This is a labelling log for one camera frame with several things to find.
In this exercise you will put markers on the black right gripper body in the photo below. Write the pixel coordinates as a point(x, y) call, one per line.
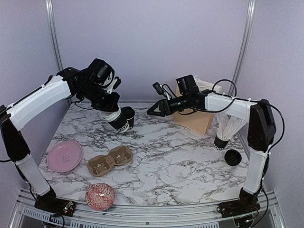
point(179, 107)

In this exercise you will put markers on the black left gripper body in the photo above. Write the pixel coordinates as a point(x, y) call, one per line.
point(99, 101)

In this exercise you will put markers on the brown paper takeout bag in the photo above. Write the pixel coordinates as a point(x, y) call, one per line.
point(198, 122)

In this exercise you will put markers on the single black paper cup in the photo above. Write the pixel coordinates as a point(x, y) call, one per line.
point(129, 113)

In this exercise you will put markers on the stack of black paper cups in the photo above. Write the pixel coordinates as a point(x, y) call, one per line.
point(116, 119)

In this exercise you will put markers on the stack of black cup lids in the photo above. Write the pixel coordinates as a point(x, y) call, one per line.
point(232, 157)

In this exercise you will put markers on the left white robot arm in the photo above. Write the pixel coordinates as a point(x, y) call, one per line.
point(16, 116)

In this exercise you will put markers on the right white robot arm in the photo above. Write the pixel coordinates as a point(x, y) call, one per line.
point(260, 135)

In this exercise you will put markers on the white wrapped straws bundle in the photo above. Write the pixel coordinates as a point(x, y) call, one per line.
point(228, 126)

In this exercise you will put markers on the black cup holding straws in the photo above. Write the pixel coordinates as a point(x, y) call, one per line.
point(220, 143)

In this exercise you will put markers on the pink plastic plate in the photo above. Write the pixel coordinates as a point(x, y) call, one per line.
point(64, 156)

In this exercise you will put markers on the brown cardboard cup carrier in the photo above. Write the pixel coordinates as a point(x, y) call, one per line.
point(102, 164)

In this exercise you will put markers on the red patterned bowl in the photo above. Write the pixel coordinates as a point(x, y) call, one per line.
point(100, 196)

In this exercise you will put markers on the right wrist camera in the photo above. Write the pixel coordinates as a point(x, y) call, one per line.
point(161, 91)

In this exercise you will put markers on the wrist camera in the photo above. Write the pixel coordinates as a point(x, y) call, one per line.
point(113, 85)
point(161, 91)

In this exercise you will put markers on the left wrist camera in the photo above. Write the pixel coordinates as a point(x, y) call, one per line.
point(113, 85)

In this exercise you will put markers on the right aluminium corner post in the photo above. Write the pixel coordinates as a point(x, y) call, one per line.
point(245, 39)

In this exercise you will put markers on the aluminium corner post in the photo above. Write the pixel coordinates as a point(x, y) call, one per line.
point(245, 39)
point(53, 33)

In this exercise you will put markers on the left aluminium corner post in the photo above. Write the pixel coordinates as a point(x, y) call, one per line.
point(53, 33)

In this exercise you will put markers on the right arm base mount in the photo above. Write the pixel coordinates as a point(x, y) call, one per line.
point(236, 208)

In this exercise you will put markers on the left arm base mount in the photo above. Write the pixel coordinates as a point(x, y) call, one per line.
point(49, 202)

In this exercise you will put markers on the aluminium front frame rail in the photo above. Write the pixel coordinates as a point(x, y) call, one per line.
point(205, 215)

